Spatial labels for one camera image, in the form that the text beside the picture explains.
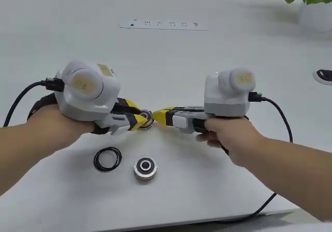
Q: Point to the person's right forearm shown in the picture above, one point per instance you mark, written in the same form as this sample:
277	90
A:
290	175

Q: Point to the white plant pot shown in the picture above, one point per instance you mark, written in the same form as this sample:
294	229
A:
316	18

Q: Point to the white table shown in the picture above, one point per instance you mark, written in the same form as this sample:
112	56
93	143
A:
166	60

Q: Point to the metal wheel with bearing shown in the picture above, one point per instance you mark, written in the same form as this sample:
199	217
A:
144	167
146	117

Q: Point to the person's left forearm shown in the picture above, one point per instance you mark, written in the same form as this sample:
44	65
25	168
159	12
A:
23	154

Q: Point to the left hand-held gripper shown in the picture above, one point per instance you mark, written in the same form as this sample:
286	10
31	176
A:
85	102

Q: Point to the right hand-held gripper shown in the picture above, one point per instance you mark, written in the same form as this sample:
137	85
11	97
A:
225	99

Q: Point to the person's right hand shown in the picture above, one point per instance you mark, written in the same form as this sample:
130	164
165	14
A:
230	138

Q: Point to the white power strip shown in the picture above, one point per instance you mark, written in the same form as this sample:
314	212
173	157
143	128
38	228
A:
163	24

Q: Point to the person's left hand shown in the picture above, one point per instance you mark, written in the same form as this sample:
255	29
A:
64	124

